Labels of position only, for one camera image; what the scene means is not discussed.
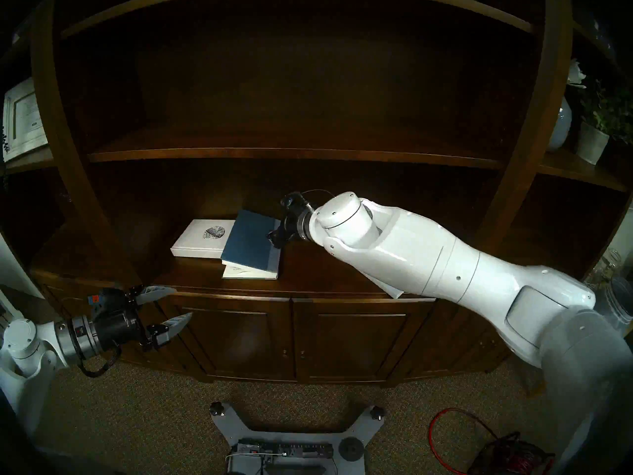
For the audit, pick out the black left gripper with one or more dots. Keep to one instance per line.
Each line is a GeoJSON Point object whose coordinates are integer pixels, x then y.
{"type": "Point", "coordinates": [118, 326]}

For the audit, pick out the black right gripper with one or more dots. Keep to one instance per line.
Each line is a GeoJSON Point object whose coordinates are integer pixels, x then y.
{"type": "Point", "coordinates": [294, 226]}

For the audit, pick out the blue cover hardback book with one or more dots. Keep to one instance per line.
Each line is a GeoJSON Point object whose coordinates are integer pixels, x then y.
{"type": "Point", "coordinates": [249, 246]}

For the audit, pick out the white book pale blue spine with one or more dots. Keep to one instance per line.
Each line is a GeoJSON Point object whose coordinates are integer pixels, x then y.
{"type": "Point", "coordinates": [390, 288]}

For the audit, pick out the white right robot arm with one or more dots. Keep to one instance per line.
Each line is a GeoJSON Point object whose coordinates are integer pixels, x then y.
{"type": "Point", "coordinates": [420, 251]}

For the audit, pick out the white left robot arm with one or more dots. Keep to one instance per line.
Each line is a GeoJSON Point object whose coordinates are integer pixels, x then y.
{"type": "Point", "coordinates": [22, 338]}

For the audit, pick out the white book with round print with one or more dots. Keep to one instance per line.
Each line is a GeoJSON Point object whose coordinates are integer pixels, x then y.
{"type": "Point", "coordinates": [198, 244]}

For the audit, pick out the dark brown wooden bookcase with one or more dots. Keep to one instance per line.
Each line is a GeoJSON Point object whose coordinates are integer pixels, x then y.
{"type": "Point", "coordinates": [296, 152]}

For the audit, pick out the black star knob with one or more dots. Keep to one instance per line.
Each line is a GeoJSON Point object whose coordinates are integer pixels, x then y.
{"type": "Point", "coordinates": [216, 408]}
{"type": "Point", "coordinates": [378, 412]}

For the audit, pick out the white slatted chair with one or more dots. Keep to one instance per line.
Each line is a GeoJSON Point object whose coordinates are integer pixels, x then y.
{"type": "Point", "coordinates": [6, 306]}

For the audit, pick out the black power strip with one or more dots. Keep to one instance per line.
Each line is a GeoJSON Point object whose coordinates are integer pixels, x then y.
{"type": "Point", "coordinates": [296, 450]}

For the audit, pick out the round black rubber foot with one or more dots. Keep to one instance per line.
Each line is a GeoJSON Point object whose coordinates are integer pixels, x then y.
{"type": "Point", "coordinates": [351, 449]}

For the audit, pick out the dark hanging bead plant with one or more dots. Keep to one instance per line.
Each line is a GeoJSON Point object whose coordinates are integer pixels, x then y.
{"type": "Point", "coordinates": [4, 142]}

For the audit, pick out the white framed certificate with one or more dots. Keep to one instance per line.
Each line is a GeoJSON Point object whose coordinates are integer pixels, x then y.
{"type": "Point", "coordinates": [24, 118]}

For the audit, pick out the white round vase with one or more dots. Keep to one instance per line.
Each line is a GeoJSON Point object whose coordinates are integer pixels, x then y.
{"type": "Point", "coordinates": [561, 127]}

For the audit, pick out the green plant in white pot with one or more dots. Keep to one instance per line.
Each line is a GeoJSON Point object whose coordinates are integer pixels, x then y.
{"type": "Point", "coordinates": [591, 142]}

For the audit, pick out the white artificial flower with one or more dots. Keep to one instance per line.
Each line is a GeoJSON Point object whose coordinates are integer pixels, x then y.
{"type": "Point", "coordinates": [576, 73]}

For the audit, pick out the grey ribbed jar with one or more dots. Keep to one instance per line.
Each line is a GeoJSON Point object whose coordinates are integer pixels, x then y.
{"type": "Point", "coordinates": [618, 301]}

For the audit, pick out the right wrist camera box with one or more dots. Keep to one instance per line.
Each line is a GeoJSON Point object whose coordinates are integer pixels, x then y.
{"type": "Point", "coordinates": [292, 200]}

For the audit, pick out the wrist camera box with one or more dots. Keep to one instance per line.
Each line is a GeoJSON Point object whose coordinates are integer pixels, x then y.
{"type": "Point", "coordinates": [292, 200]}
{"type": "Point", "coordinates": [108, 299]}

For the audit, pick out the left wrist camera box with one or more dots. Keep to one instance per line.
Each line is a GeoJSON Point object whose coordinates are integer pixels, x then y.
{"type": "Point", "coordinates": [108, 299]}

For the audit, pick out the grey metal robot base plate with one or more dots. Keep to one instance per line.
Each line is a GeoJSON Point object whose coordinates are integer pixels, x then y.
{"type": "Point", "coordinates": [247, 429]}

